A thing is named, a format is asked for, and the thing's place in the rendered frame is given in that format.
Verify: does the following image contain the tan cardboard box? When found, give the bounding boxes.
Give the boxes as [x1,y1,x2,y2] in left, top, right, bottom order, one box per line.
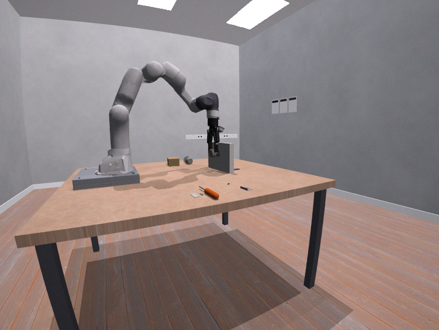
[168,157,180,166]

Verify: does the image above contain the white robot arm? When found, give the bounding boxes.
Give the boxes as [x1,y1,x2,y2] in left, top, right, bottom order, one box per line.
[95,61,220,175]

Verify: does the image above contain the orange-handled screwdriver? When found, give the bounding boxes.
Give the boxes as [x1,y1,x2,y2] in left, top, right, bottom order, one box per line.
[199,186,219,199]

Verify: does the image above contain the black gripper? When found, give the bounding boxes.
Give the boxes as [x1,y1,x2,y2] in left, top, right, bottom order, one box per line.
[207,118,220,153]

